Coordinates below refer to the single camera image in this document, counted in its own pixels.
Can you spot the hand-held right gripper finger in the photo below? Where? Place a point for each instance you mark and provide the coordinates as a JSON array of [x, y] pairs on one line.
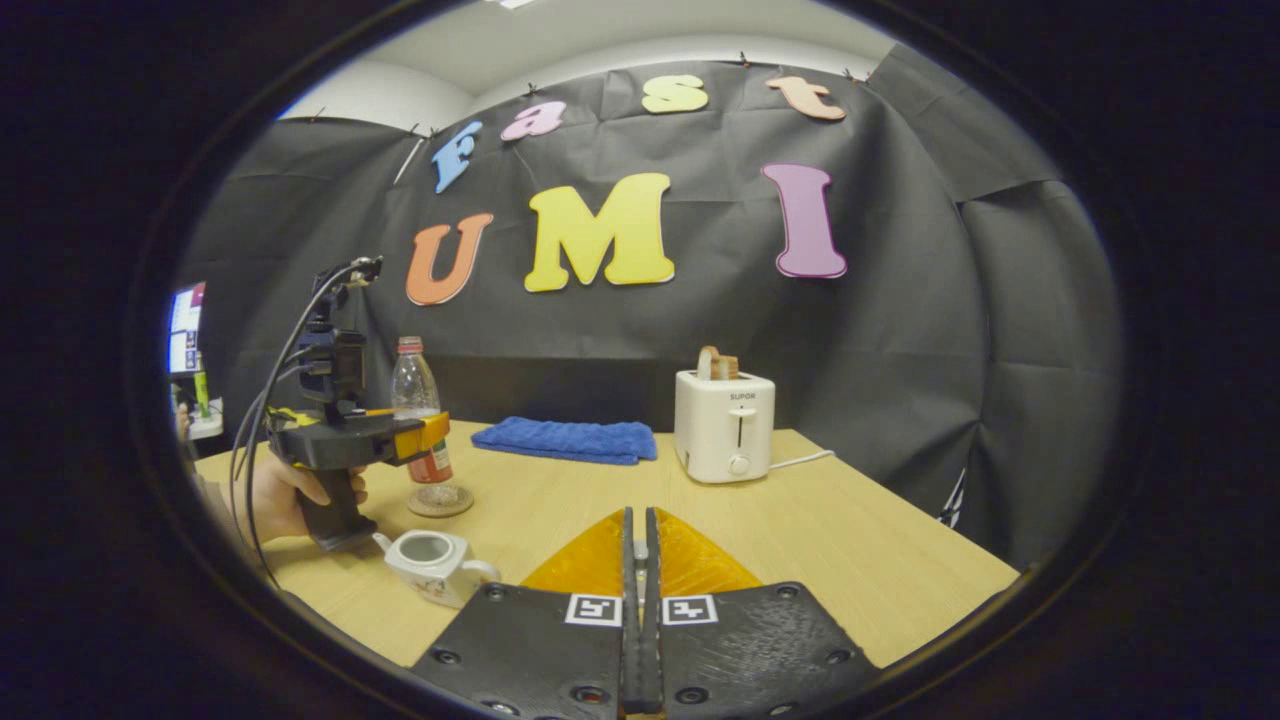
[[630, 650], [652, 650]]

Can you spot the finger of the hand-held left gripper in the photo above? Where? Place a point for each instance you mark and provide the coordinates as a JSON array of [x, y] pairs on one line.
[[350, 442]]

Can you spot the clear plastic water bottle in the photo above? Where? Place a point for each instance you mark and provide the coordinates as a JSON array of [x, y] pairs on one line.
[[415, 385]]

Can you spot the round cork coaster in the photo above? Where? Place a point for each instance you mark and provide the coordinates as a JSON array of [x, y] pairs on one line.
[[440, 502]]

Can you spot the white ceramic teacup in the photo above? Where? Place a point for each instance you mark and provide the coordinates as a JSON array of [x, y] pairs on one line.
[[435, 570]]

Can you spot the green bottle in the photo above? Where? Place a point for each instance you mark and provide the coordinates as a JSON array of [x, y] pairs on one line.
[[202, 390]]

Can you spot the white power strip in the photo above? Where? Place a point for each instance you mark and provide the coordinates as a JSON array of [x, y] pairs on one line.
[[208, 425]]

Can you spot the computer monitor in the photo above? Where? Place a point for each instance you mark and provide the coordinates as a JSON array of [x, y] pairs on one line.
[[187, 328]]

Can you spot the blue folded towel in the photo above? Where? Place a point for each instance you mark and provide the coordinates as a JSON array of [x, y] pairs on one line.
[[565, 440]]

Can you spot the white toaster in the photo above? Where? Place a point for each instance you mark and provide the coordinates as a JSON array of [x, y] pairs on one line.
[[722, 430]]

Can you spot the brown bread slice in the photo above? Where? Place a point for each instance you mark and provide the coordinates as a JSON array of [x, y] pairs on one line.
[[728, 368]]

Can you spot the pale bread slice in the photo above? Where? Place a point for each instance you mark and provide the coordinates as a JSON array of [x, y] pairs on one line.
[[707, 363]]

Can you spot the black backdrop cloth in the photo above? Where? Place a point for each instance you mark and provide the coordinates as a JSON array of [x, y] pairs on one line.
[[700, 340]]

